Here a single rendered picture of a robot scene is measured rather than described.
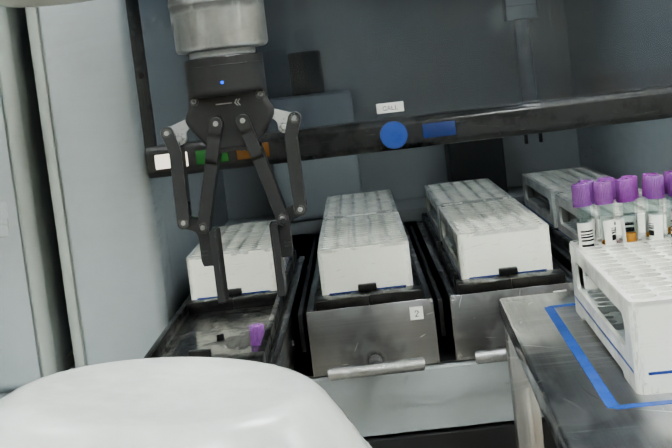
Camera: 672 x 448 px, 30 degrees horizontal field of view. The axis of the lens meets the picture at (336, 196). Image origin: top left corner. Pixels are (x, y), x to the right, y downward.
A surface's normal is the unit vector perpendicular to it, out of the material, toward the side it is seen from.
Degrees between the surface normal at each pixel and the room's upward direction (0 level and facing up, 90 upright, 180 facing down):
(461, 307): 90
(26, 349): 90
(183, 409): 6
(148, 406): 6
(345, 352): 90
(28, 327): 90
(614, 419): 0
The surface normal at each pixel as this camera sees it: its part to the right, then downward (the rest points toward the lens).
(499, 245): -0.01, 0.10
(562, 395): -0.11, -0.99
